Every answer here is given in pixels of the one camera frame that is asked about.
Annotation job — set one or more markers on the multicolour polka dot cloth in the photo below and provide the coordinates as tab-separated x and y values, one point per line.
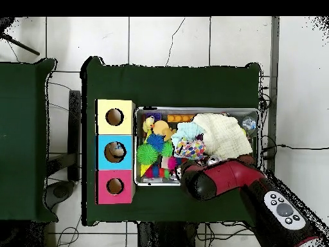
190	148

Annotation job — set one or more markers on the blue spiky ball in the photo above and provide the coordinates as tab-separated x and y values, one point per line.
154	141

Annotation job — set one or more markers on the green cloth side table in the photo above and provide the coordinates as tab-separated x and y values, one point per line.
25	149

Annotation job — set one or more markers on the small yellow rubber duck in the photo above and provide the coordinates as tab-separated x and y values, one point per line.
148	124

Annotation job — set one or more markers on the orange foam duck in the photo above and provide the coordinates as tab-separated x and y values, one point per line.
161	127

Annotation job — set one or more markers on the small green spiky ball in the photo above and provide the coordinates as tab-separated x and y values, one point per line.
167	149

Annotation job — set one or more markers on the cream knit cloth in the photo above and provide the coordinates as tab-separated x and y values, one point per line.
223	135

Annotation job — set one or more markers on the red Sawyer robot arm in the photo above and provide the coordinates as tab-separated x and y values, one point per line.
241	180

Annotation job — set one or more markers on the mint green cloth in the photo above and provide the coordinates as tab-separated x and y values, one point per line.
186	130

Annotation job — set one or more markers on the large green spiky ball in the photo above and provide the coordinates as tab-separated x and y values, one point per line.
147	154

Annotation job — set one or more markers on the crushed silver can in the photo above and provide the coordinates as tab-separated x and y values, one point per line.
212	160

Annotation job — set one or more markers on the shallow clear mesh bin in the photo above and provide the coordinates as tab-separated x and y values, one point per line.
138	116

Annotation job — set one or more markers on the wooden box with three holes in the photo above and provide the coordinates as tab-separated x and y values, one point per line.
114	140

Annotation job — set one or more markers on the orange toy brick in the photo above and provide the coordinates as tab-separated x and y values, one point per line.
181	118

